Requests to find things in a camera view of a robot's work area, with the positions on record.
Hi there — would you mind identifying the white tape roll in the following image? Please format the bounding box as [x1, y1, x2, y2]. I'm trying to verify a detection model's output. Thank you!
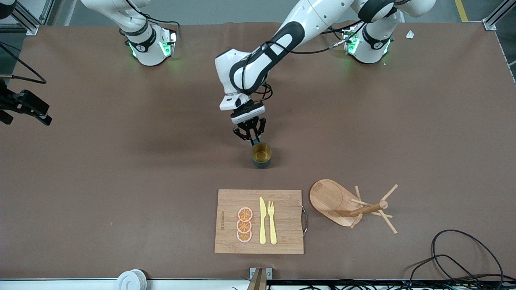
[117, 269, 147, 290]

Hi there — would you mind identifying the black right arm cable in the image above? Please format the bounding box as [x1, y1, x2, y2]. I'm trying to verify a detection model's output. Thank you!
[0, 40, 47, 85]

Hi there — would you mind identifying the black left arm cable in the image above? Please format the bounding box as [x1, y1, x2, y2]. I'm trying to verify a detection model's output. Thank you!
[242, 38, 348, 104]

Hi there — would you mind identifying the yellow plastic fork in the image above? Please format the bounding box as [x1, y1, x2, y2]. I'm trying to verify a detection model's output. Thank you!
[268, 201, 277, 245]

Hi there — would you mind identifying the bamboo cutting board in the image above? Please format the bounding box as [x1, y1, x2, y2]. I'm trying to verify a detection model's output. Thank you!
[214, 189, 309, 255]

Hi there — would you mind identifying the yellow plastic knife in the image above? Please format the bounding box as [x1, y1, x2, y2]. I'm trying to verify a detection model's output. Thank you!
[259, 197, 267, 245]

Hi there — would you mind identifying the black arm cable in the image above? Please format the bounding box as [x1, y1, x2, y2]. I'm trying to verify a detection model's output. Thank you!
[242, 38, 348, 104]
[0, 40, 47, 85]

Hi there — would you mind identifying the black looped cable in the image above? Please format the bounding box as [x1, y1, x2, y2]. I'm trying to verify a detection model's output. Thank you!
[405, 230, 504, 284]

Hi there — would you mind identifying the black right base cable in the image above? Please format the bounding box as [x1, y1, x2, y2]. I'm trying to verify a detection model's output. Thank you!
[141, 14, 181, 33]

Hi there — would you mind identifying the teal cup yellow inside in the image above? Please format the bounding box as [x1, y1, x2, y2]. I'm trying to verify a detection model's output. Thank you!
[251, 142, 273, 169]

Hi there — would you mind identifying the brown wooden strut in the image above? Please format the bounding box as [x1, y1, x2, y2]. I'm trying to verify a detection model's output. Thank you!
[247, 268, 267, 290]

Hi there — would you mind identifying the wooden cup rack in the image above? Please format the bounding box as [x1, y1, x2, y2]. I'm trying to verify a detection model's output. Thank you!
[310, 179, 399, 235]

